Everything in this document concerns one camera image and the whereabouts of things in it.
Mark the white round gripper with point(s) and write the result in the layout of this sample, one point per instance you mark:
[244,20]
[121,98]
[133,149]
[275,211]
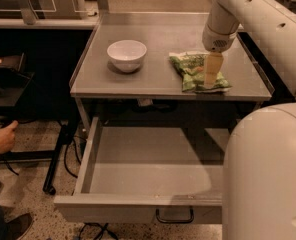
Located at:
[217,42]

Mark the green jalapeno chip bag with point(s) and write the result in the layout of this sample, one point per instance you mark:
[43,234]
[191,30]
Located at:
[191,66]

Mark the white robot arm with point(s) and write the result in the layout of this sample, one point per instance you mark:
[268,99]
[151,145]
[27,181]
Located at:
[259,170]

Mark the grey open drawer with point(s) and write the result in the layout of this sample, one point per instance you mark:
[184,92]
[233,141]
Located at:
[128,172]

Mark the person's bare hand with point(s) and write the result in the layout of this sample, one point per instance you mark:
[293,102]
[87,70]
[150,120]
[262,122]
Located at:
[7,137]

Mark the grey metal cabinet table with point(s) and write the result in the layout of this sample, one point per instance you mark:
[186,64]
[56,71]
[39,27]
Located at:
[162,33]

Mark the white ceramic bowl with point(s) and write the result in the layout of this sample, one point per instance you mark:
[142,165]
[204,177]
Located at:
[127,55]

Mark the brown shoe lower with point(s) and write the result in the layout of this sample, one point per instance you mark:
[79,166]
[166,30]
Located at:
[19,226]

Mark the dark metal drawer handle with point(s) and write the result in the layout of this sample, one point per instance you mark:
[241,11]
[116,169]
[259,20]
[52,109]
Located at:
[174,217]

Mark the black side table frame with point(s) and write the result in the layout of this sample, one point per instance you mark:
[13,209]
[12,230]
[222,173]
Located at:
[15,84]

